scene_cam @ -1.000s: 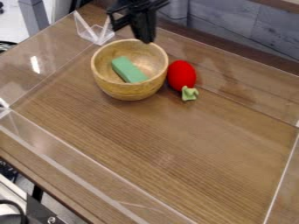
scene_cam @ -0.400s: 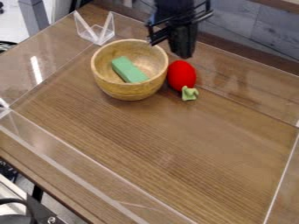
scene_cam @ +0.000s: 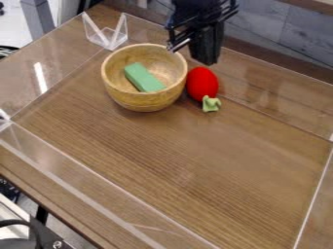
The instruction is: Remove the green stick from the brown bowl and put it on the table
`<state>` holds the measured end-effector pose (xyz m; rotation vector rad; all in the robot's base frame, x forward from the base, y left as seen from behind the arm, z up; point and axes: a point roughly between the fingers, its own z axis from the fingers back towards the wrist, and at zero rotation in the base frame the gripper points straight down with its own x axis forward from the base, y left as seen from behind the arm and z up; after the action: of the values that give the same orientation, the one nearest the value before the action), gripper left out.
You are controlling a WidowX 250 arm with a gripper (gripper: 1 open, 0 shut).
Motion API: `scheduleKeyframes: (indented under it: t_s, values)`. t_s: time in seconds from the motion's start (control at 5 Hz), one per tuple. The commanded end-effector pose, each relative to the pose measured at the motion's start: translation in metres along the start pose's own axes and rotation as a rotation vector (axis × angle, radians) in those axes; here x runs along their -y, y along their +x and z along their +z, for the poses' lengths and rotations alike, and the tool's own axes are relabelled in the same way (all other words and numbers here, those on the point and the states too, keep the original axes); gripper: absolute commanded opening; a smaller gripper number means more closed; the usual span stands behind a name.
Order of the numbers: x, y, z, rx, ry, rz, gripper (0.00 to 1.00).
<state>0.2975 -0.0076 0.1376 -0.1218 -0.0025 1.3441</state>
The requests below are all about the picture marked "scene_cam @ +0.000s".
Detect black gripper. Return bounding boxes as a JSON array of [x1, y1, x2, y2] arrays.
[[166, 0, 239, 66]]

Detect brown wooden bowl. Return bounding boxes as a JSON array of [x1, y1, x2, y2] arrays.
[[101, 43, 187, 112]]

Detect green rectangular stick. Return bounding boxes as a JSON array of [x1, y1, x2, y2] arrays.
[[123, 62, 166, 92]]

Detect red plush strawberry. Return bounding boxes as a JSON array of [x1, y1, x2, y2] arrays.
[[186, 67, 220, 113]]

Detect black table leg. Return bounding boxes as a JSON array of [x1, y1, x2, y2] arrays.
[[34, 206, 48, 225]]

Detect clear acrylic corner bracket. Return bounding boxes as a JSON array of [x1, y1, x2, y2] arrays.
[[81, 12, 127, 51]]

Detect clear acrylic tray wall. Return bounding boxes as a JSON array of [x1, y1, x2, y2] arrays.
[[0, 18, 333, 249]]

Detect black cable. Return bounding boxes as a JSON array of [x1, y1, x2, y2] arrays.
[[0, 219, 44, 249]]

